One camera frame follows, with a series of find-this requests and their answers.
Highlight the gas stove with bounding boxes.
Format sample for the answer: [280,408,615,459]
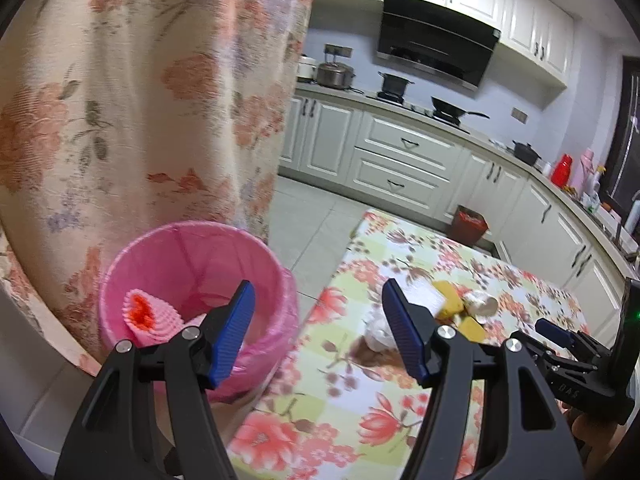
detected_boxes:
[365,91,473,131]

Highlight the white plastic bag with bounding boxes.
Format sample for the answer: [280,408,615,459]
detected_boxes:
[364,310,401,353]

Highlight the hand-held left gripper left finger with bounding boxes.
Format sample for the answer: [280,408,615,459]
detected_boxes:
[54,280,257,480]

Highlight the pink foam fruit net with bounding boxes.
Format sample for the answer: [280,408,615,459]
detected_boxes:
[124,287,206,346]

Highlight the black casserole pot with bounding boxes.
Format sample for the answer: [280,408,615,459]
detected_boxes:
[512,141,541,165]

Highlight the black range hood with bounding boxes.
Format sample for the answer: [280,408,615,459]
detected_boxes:
[376,0,502,88]

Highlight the red thermos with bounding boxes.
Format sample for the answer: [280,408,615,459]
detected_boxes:
[551,154,573,188]

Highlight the pink lined waste bin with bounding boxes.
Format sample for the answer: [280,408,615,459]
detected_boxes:
[98,220,300,403]

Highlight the white lower cabinets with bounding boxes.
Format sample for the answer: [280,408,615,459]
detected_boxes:
[277,87,640,331]

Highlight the brown bin with red bag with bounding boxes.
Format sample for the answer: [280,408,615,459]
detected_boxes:
[446,205,488,246]

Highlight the floral tablecloth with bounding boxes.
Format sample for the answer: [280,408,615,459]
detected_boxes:
[225,210,626,480]

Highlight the black frying pan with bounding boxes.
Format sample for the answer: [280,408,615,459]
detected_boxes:
[431,96,491,123]

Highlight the paper cup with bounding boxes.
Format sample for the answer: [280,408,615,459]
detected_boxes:
[462,290,498,323]

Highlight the yellow sponge with hole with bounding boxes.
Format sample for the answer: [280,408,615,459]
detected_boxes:
[432,280,464,318]

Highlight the pink thermos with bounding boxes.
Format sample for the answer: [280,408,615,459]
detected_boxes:
[580,148,598,196]

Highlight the white detergent bottle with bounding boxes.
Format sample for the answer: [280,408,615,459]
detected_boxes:
[590,165,607,211]

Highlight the black stock pot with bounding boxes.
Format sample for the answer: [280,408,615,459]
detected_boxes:
[377,71,416,98]

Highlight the silver pressure cooker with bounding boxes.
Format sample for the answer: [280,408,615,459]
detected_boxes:
[316,59,357,88]

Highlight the white foam block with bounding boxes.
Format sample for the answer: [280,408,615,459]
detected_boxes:
[400,280,446,312]

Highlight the floral curtain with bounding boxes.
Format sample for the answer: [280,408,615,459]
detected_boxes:
[0,0,326,376]

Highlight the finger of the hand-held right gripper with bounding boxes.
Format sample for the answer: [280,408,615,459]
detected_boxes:
[527,342,601,378]
[534,317,608,356]

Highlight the white cabinet drawer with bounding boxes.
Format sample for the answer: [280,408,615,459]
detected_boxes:
[355,112,463,166]
[345,150,453,208]

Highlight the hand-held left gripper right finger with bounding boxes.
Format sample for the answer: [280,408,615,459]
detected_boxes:
[381,277,586,480]

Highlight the person's right hand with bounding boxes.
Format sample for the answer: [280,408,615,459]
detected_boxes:
[562,405,621,461]

